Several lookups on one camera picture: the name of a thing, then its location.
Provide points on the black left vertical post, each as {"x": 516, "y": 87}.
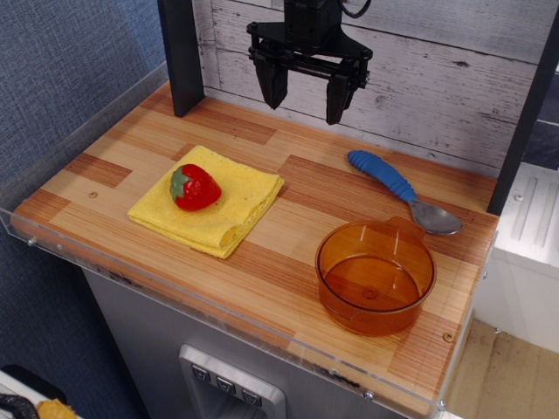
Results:
{"x": 179, "y": 36}

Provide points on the clear acrylic table guard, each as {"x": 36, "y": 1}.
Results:
{"x": 47, "y": 119}

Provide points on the black vertical post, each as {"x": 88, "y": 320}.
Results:
{"x": 536, "y": 95}
{"x": 179, "y": 36}

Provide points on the orange transparent plastic pot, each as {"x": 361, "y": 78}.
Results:
{"x": 374, "y": 277}

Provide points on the black right vertical post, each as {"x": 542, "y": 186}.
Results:
{"x": 536, "y": 95}

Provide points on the red toy strawberry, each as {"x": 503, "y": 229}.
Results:
{"x": 192, "y": 188}

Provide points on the yellow black object bottom left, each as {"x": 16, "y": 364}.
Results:
{"x": 20, "y": 407}

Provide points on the silver dispenser button panel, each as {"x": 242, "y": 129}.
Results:
{"x": 219, "y": 390}

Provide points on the blue handled metal spoon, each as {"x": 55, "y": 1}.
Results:
{"x": 431, "y": 218}

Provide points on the grey toy fridge cabinet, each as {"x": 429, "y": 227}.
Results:
{"x": 174, "y": 349}

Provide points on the white side cabinet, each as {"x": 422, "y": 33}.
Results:
{"x": 518, "y": 289}

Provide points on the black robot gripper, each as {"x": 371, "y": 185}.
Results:
{"x": 310, "y": 39}

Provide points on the yellow folded rag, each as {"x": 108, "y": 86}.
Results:
{"x": 247, "y": 193}

